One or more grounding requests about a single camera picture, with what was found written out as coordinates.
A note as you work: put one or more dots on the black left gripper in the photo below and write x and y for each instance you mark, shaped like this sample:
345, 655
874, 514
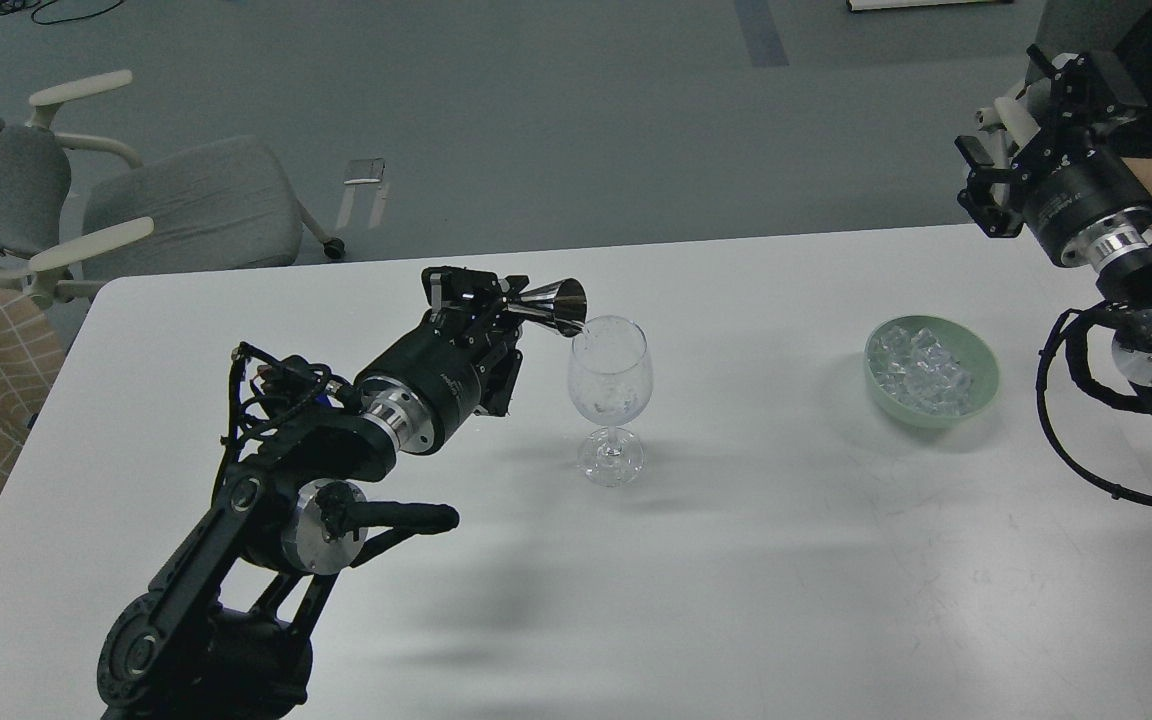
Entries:
460, 361

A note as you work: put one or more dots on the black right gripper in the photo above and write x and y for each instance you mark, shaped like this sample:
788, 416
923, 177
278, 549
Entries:
1079, 199

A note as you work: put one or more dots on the steel double jigger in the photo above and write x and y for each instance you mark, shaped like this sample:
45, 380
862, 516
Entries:
561, 306

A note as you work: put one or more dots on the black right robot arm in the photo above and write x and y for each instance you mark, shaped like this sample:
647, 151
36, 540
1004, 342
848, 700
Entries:
1108, 347

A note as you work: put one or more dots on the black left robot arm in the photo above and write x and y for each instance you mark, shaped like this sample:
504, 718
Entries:
224, 629

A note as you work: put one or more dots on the clear wine glass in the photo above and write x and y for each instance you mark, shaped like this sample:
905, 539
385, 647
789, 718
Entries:
610, 382

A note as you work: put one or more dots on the pile of ice cubes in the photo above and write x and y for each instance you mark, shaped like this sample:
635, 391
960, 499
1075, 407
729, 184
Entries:
915, 368

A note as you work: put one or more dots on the white chair right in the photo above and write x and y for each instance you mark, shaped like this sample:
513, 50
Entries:
1066, 29

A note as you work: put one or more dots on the green bowl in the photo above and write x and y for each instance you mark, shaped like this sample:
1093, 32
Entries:
972, 352

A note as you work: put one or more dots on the grey office chair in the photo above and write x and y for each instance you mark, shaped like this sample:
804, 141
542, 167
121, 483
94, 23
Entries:
79, 211

